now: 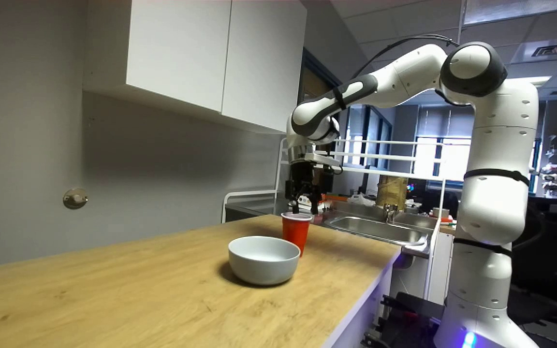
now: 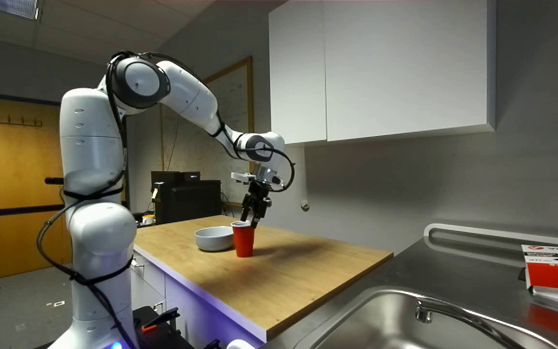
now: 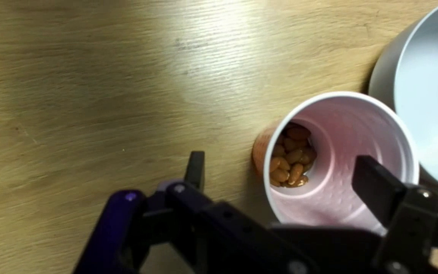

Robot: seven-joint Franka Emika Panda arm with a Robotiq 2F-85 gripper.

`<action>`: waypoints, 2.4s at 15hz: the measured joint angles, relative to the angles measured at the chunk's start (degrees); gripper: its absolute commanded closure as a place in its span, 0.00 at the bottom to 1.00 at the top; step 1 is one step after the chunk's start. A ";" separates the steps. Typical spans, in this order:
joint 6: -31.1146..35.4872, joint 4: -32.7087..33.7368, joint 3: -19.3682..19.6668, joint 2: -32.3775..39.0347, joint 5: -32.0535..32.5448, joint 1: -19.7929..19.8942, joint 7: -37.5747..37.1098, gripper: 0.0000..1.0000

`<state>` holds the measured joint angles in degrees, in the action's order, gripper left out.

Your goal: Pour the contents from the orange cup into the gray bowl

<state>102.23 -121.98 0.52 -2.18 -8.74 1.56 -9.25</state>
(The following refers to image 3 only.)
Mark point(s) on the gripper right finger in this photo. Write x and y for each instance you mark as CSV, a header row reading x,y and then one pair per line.
x,y
401,205

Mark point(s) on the gray bowl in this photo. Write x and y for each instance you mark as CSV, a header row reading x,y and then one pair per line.
x,y
428,95

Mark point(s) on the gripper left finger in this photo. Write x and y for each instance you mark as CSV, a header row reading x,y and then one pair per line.
x,y
188,213

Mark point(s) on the heap of brown beans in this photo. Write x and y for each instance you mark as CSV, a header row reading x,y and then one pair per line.
x,y
291,160

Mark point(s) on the orange plastic cup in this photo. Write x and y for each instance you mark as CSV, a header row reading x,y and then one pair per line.
x,y
340,129

